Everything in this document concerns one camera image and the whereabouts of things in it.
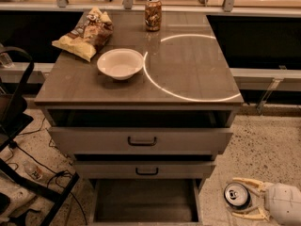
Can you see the blue pepsi can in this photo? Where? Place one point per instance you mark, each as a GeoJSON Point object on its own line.
{"type": "Point", "coordinates": [237, 196]}

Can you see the open bottom drawer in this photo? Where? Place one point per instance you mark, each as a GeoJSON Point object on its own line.
{"type": "Point", "coordinates": [145, 202]}

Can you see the metal support bracket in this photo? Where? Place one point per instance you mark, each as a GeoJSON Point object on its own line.
{"type": "Point", "coordinates": [276, 80]}

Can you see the grey drawer cabinet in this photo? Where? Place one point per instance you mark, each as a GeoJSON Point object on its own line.
{"type": "Point", "coordinates": [184, 69]}

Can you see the clear plastic water bottle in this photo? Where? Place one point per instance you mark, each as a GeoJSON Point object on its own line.
{"type": "Point", "coordinates": [33, 170]}

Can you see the brown patterned drink can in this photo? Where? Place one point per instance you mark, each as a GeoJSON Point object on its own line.
{"type": "Point", "coordinates": [153, 14]}

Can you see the drawer with black handle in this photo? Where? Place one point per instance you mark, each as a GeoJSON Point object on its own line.
{"type": "Point", "coordinates": [82, 133]}
{"type": "Point", "coordinates": [146, 167]}

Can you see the top drawer with black handle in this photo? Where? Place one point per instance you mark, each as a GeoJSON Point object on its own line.
{"type": "Point", "coordinates": [82, 133]}

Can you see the middle drawer with black handle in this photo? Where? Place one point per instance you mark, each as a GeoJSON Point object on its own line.
{"type": "Point", "coordinates": [146, 167]}

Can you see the yellow brown chip bag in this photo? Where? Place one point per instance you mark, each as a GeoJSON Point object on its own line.
{"type": "Point", "coordinates": [89, 37]}

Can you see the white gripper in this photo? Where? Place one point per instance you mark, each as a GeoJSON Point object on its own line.
{"type": "Point", "coordinates": [283, 201]}

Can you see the black chair frame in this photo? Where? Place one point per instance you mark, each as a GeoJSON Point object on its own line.
{"type": "Point", "coordinates": [13, 121]}

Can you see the white bowl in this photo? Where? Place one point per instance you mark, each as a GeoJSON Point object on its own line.
{"type": "Point", "coordinates": [120, 64]}

